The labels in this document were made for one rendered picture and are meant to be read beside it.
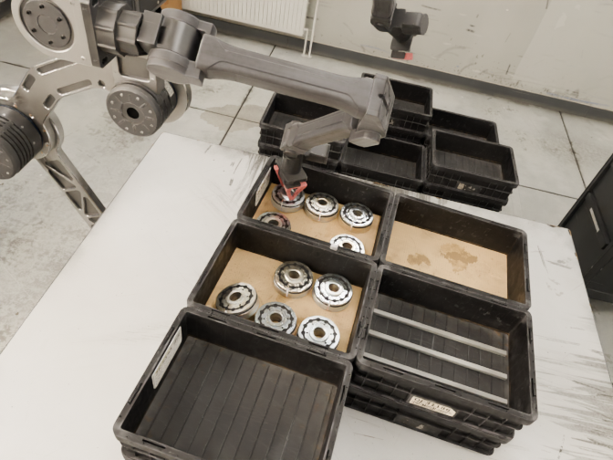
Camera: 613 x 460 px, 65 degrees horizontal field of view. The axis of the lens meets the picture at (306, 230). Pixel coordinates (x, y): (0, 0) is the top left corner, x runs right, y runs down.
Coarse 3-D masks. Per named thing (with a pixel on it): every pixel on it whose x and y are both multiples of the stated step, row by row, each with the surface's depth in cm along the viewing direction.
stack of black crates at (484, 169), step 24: (432, 144) 225; (456, 144) 237; (480, 144) 234; (432, 168) 215; (456, 168) 232; (480, 168) 235; (504, 168) 233; (432, 192) 226; (456, 192) 222; (480, 192) 220; (504, 192) 217
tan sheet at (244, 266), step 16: (240, 256) 131; (256, 256) 132; (224, 272) 127; (240, 272) 128; (256, 272) 128; (272, 272) 129; (256, 288) 125; (272, 288) 125; (352, 288) 129; (208, 304) 119; (288, 304) 123; (304, 304) 124; (352, 304) 126; (336, 320) 122; (352, 320) 122
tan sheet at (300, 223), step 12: (264, 204) 147; (288, 216) 145; (300, 216) 145; (300, 228) 142; (312, 228) 143; (324, 228) 143; (336, 228) 144; (372, 228) 146; (324, 240) 140; (360, 240) 142; (372, 240) 143
